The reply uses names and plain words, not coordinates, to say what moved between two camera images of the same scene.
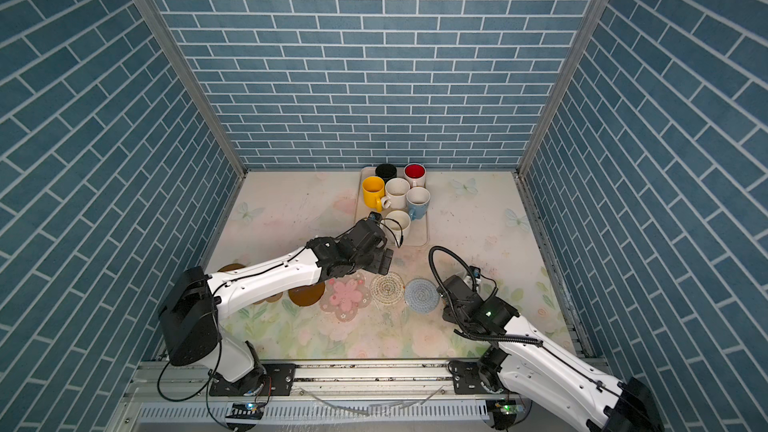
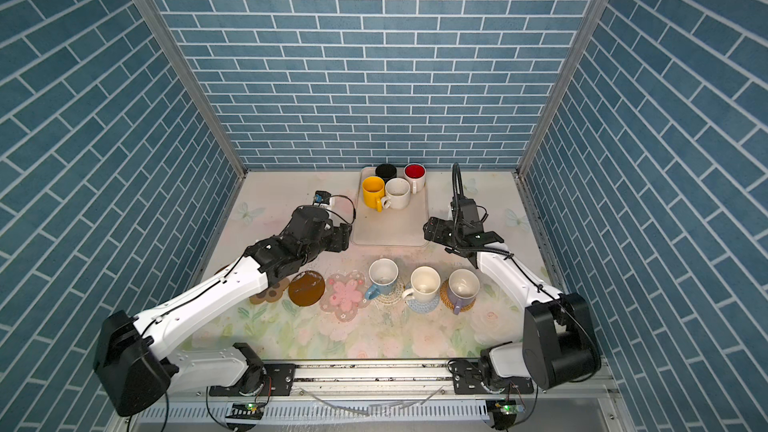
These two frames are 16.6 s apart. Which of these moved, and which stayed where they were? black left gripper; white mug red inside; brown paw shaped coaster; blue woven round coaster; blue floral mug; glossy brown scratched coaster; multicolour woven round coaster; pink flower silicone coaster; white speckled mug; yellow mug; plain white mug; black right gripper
Moved: blue floral mug; black right gripper; plain white mug; black left gripper
Stayed: blue woven round coaster; yellow mug; multicolour woven round coaster; glossy brown scratched coaster; brown paw shaped coaster; white mug red inside; pink flower silicone coaster; white speckled mug
